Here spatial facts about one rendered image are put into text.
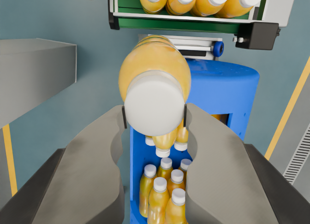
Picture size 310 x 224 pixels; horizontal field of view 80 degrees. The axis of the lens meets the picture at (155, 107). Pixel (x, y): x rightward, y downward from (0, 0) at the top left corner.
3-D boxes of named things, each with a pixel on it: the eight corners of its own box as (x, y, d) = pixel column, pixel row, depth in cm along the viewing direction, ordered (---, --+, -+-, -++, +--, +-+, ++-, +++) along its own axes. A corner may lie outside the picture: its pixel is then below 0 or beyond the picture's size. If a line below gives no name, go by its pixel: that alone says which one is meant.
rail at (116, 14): (115, 16, 52) (113, 15, 49) (115, 13, 52) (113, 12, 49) (255, 24, 54) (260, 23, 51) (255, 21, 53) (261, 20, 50)
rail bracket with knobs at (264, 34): (227, 46, 61) (241, 49, 51) (231, 22, 58) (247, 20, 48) (257, 48, 61) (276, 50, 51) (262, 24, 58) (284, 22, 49)
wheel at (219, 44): (211, 56, 54) (218, 57, 53) (214, 40, 53) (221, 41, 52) (217, 56, 58) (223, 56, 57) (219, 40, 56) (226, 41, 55)
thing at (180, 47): (165, 51, 58) (169, 55, 46) (166, 43, 57) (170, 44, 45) (197, 52, 58) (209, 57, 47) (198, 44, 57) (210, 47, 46)
